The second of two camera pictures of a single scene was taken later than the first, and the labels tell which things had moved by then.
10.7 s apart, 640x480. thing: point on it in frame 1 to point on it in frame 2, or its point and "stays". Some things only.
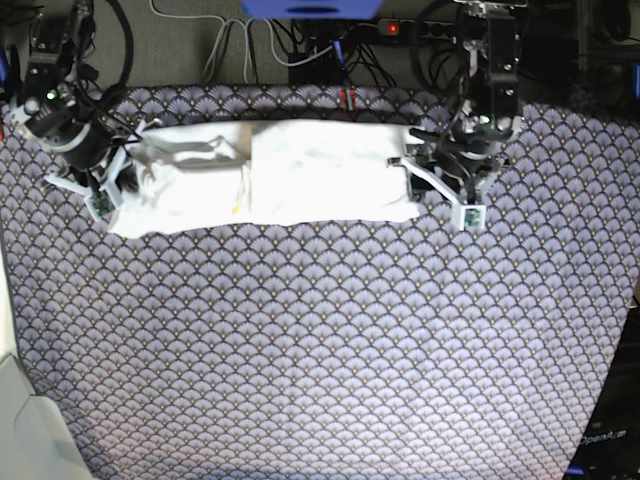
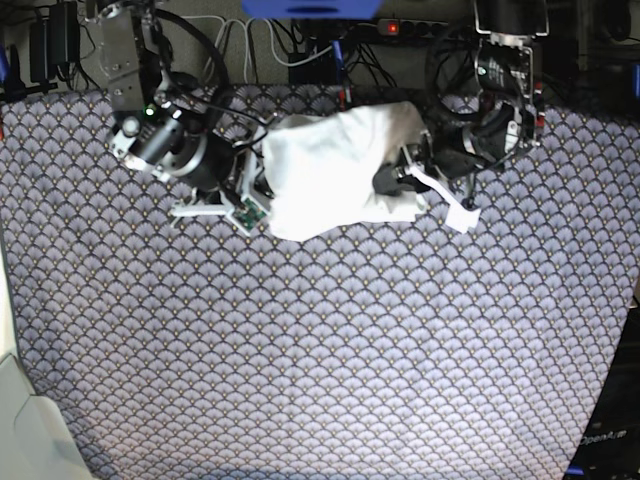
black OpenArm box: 610,448 stays
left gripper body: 93,147 to 226,178
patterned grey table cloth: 377,350 stays
